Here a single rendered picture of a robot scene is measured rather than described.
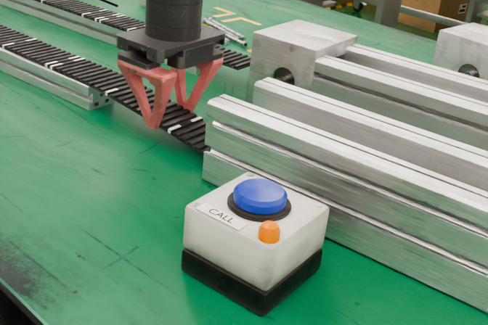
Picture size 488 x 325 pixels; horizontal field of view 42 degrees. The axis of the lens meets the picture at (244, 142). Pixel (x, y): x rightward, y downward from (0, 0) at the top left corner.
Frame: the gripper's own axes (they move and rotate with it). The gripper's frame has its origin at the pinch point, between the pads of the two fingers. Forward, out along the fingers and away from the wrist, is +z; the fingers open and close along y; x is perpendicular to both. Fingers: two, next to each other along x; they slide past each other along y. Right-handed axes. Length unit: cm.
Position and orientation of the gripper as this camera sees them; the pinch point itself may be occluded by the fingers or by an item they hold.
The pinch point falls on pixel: (169, 114)
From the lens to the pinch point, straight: 71.0
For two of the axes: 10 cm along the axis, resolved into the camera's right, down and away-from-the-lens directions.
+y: 6.1, -3.0, 7.4
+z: -0.9, 9.0, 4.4
